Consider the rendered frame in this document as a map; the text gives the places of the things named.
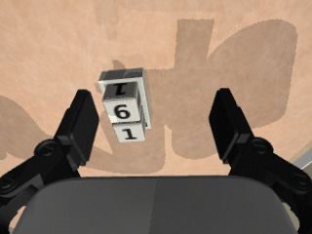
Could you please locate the white number cube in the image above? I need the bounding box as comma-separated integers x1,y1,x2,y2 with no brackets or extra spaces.
112,106,146,142
102,81,141,123

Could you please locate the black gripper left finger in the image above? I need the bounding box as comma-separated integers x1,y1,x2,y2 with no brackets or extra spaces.
0,89,99,234

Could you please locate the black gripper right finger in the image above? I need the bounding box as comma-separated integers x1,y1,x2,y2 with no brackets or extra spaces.
209,88,312,234

